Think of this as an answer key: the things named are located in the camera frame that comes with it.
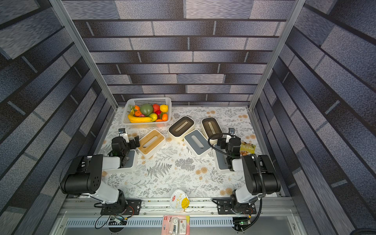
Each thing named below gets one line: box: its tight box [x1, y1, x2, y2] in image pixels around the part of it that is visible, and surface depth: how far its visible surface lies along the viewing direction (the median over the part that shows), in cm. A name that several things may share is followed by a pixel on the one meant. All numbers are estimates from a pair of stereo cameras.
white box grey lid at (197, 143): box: [183, 129, 212, 158], surface depth 96 cm
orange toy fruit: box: [162, 113, 168, 122], surface depth 109 cm
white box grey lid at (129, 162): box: [118, 147, 139, 173], surface depth 87 cm
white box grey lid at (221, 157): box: [213, 143, 233, 174], surface depth 85 cm
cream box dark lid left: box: [167, 115, 196, 141], surface depth 102 cm
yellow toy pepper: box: [159, 104, 169, 113], surface depth 114 cm
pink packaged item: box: [161, 214, 191, 235], surface depth 70 cm
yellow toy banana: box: [127, 114, 154, 123], surface depth 102 cm
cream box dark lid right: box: [201, 117, 224, 145], surface depth 102 cm
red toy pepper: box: [152, 103, 162, 116], surface depth 112 cm
